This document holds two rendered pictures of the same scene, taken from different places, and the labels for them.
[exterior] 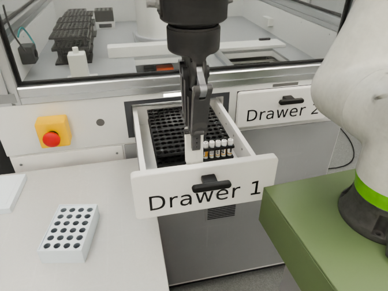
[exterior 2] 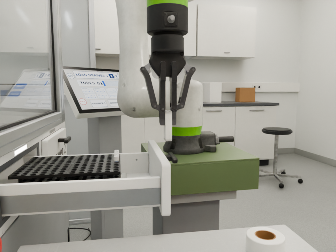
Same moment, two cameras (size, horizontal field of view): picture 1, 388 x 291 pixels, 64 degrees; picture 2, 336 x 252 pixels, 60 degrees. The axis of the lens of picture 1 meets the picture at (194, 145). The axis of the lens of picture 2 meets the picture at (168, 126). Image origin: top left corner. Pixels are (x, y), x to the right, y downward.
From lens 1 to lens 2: 0.82 m
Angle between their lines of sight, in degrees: 84
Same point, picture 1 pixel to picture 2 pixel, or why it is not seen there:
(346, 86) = (157, 88)
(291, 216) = (185, 162)
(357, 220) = (193, 148)
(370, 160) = (187, 114)
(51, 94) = not seen: outside the picture
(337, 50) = (137, 75)
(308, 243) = (205, 161)
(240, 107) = (48, 154)
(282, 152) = not seen: hidden behind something
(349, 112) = (167, 98)
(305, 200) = not seen: hidden behind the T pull
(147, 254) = (189, 239)
